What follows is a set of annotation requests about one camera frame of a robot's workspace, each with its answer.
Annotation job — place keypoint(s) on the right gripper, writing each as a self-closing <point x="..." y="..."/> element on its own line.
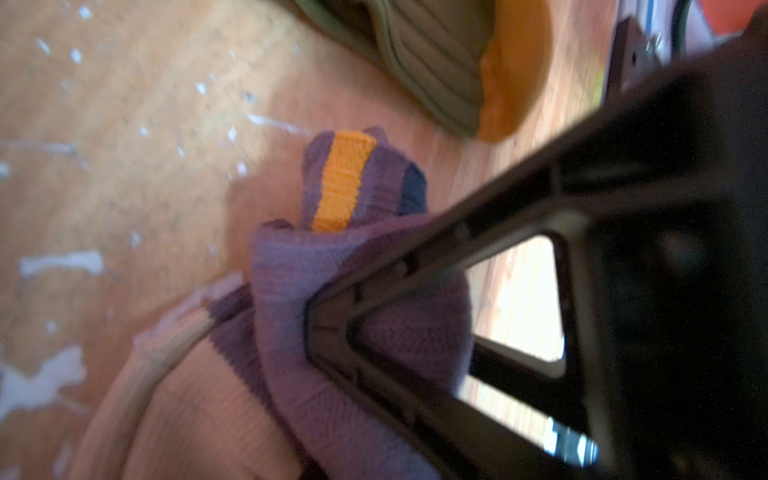
<point x="669" y="267"/>

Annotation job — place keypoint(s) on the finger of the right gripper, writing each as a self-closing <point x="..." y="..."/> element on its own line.
<point x="457" y="440"/>

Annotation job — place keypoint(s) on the purple striped sock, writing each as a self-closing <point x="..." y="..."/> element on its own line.
<point x="228" y="390"/>

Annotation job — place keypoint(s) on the green striped sock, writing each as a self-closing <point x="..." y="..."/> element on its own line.
<point x="478" y="67"/>

